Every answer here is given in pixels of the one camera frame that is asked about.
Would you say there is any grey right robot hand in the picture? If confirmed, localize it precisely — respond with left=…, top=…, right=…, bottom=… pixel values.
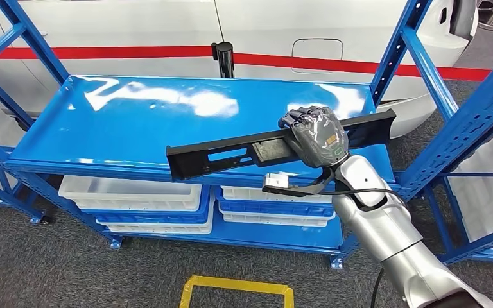
left=277, top=105, right=350, bottom=169

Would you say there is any black plastic plate frame part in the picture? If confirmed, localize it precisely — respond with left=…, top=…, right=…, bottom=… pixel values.
left=166, top=108, right=397, bottom=183

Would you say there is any blue metal shelf rack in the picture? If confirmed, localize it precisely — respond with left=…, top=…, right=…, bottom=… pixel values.
left=0, top=91, right=52, bottom=225
left=0, top=0, right=493, bottom=270
left=420, top=169, right=493, bottom=265

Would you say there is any yellow floor tape square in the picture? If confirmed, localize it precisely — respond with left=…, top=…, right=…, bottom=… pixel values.
left=179, top=275, right=295, bottom=308

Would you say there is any white car body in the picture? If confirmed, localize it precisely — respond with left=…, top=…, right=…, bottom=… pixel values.
left=0, top=0, right=479, bottom=139

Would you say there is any red barrier belt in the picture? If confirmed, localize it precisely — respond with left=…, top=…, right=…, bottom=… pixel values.
left=0, top=46, right=492, bottom=82

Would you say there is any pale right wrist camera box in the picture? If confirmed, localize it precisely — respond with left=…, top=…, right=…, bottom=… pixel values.
left=262, top=173, right=290, bottom=190

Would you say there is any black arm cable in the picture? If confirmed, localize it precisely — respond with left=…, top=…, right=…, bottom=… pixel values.
left=310, top=187, right=409, bottom=308

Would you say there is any black stanchion post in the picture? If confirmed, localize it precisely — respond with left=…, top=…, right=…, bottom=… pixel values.
left=211, top=41, right=235, bottom=80

